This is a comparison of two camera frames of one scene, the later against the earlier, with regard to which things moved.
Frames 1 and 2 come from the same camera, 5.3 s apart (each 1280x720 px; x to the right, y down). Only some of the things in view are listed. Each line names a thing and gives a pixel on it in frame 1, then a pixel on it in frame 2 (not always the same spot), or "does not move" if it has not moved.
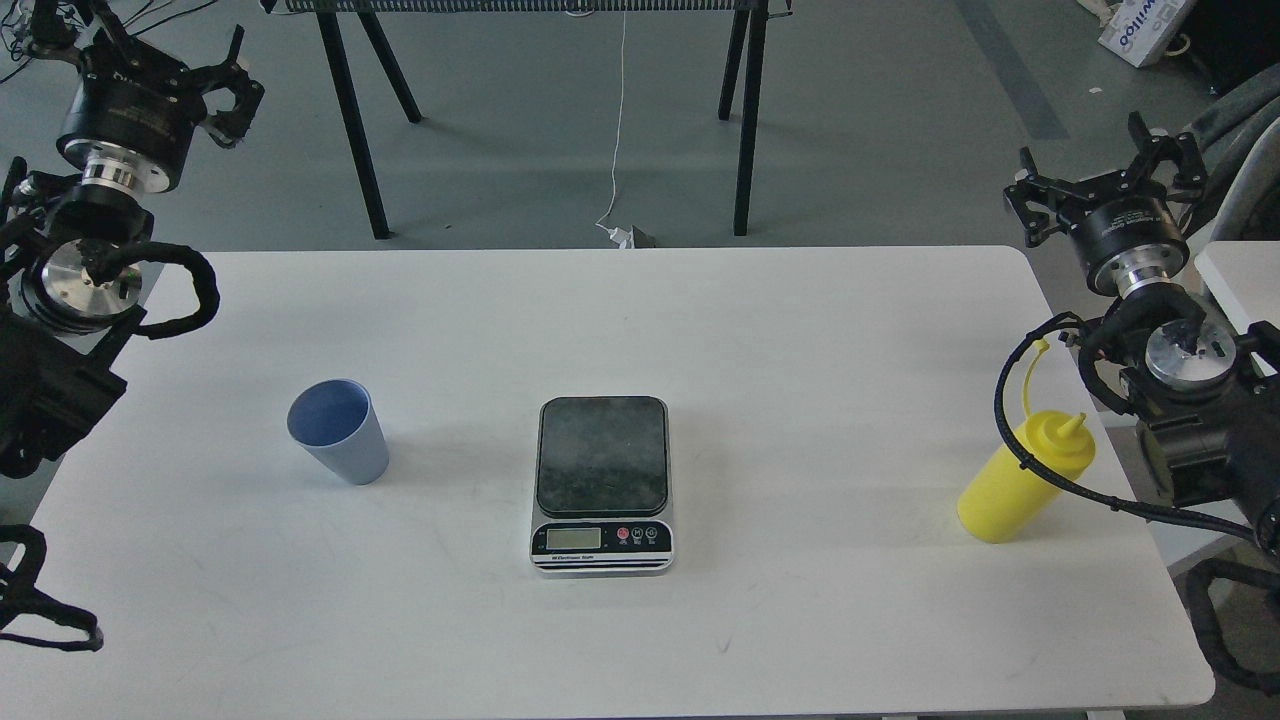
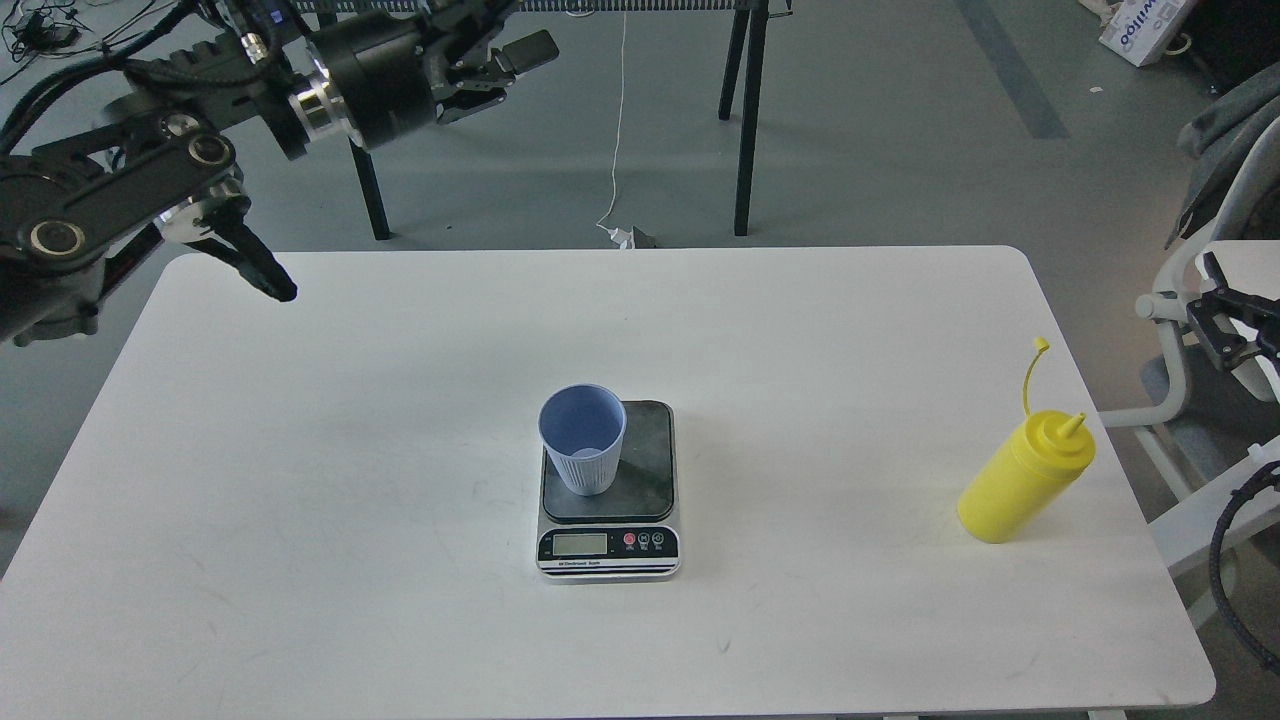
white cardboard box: [1141, 29] does not move
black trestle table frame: [748, 40] does not move
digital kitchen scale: [602, 486] does not move
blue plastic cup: [336, 420] -> [583, 427]
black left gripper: [134, 113] -> [383, 64]
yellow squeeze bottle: [1005, 497] does not move
